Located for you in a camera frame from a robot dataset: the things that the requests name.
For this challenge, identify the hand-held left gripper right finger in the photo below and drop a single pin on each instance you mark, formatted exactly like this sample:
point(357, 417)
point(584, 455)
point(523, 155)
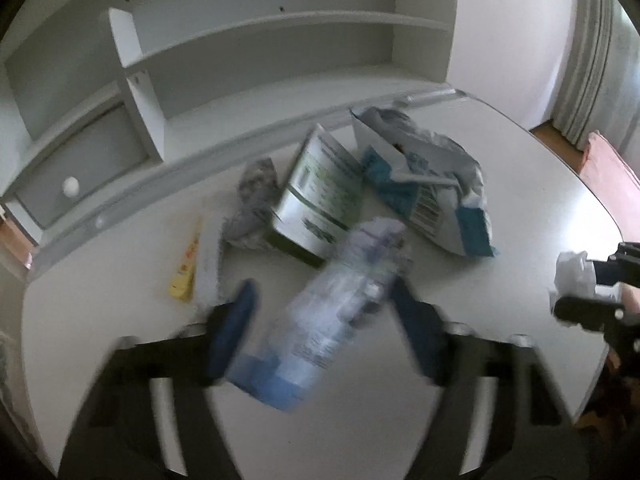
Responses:
point(417, 332)

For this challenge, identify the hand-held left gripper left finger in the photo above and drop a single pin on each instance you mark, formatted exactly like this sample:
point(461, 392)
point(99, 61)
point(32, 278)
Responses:
point(231, 332)

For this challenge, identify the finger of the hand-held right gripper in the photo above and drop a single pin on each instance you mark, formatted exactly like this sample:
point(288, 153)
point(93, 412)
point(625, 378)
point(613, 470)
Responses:
point(585, 310)
point(610, 271)

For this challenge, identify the white paper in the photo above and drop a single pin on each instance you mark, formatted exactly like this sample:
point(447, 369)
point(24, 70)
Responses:
point(572, 272)

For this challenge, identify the clear plastic bottle blue cap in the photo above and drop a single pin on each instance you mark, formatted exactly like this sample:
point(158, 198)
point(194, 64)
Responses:
point(320, 320)

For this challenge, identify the white plastic wrapper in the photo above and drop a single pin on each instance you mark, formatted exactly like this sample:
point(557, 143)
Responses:
point(210, 270)

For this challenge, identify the yellow tube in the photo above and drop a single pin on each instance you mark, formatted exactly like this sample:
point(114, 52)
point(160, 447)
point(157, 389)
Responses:
point(186, 270)

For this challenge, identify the grey crumpled wrapper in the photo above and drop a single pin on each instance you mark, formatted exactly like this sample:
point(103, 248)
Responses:
point(252, 195)

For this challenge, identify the blue white snack bag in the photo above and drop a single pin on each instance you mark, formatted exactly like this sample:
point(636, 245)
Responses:
point(425, 175)

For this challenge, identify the white green printed carton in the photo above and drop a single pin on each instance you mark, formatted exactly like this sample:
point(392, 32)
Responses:
point(320, 190)

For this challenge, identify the white curtain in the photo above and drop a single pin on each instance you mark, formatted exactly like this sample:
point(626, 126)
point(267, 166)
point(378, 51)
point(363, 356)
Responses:
point(595, 60)

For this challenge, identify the grey drawer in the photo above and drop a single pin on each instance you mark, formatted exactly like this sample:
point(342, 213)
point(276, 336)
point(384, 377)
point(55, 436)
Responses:
point(100, 160)

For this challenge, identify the white drawer knob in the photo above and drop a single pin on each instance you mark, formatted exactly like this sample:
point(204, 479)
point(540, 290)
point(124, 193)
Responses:
point(70, 186)

